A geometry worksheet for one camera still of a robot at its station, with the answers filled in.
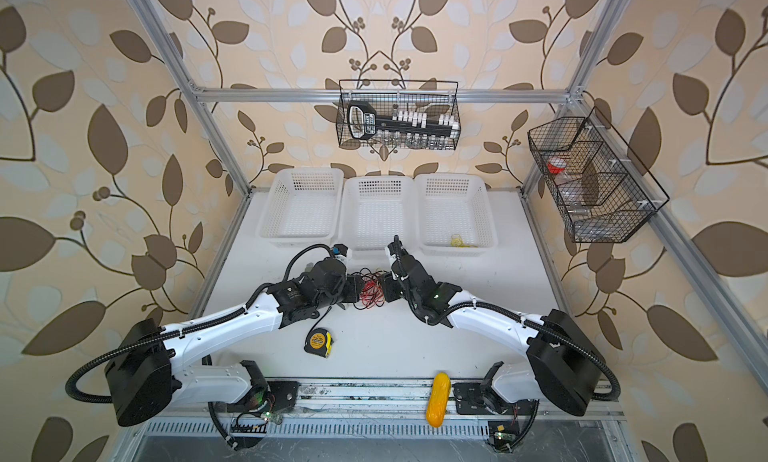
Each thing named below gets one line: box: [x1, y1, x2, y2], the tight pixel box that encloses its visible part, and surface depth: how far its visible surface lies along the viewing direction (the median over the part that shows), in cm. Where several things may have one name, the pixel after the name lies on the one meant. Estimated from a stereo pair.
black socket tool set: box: [348, 100, 459, 139], surface depth 84 cm
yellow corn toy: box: [426, 372, 451, 429], surface depth 73 cm
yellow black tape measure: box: [304, 328, 334, 359], surface depth 82 cm
